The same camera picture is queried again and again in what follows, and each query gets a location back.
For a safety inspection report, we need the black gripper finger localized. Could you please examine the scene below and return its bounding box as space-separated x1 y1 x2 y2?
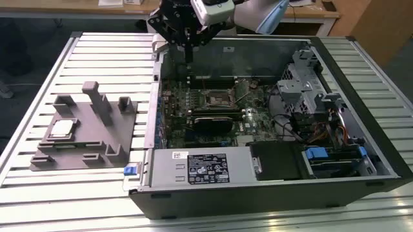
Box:
147 12 186 64
185 23 222 64

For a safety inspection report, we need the silver CPU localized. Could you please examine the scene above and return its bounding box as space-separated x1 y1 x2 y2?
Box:
51 119 75 138

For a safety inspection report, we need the CPU socket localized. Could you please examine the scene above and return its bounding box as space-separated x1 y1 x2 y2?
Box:
202 88 237 109

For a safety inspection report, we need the black RAM slot bank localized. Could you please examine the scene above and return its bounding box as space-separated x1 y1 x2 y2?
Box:
189 74 238 89
191 108 245 116

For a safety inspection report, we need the wooden desk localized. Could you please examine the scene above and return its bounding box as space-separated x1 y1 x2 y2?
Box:
0 0 342 37

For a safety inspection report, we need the black graphics card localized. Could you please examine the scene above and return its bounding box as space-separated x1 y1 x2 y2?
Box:
191 116 234 134

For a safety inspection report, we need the green motherboard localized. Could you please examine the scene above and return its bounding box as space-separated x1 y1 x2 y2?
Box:
158 77 282 149

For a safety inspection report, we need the silver metal drive cage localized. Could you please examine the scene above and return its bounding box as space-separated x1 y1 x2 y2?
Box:
276 47 328 114

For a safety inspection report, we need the grey parts rack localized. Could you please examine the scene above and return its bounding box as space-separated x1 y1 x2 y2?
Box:
28 81 139 172

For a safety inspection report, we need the grey power supply unit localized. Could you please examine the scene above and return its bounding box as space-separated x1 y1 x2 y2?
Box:
149 146 260 189

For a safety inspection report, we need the black plastic drive cover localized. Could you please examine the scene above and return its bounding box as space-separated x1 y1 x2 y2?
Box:
249 141 308 182

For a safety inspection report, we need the hard disk in blue carrier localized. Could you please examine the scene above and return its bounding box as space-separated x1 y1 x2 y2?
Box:
301 146 363 178

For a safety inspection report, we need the wooden cabinet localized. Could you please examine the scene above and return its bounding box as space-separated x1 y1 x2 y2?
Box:
330 0 413 67

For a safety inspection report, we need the black open PC case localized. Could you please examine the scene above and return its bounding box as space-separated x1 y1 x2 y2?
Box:
129 33 413 220

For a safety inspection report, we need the grey case latch handle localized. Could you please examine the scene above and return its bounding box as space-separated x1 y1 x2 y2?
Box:
150 33 169 53

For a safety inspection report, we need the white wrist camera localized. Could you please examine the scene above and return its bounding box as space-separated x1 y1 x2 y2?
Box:
190 0 236 27

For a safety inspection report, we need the black wire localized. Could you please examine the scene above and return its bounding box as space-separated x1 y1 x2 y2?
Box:
272 114 306 143

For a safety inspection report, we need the grey plastic bracket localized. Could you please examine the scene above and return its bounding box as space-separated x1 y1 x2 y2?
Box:
313 93 348 114

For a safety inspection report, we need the coloured wire bundle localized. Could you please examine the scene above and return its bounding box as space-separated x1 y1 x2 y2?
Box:
308 120 352 145

